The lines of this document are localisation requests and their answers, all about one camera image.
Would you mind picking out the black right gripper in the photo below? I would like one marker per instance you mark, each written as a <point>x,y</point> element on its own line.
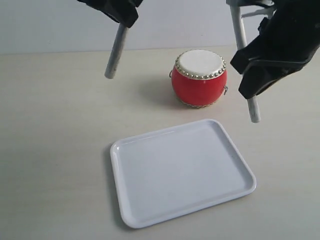
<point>285,45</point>

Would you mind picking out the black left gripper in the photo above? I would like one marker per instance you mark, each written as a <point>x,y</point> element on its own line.
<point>121,11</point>

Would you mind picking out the white wooden drumstick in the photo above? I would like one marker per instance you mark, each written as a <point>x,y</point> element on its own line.
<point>241,42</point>
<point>116,52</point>

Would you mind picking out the small red drum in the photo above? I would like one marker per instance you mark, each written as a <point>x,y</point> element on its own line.
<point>199,77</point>

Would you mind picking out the white plastic tray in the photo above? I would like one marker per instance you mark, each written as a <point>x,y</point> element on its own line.
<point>175,171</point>

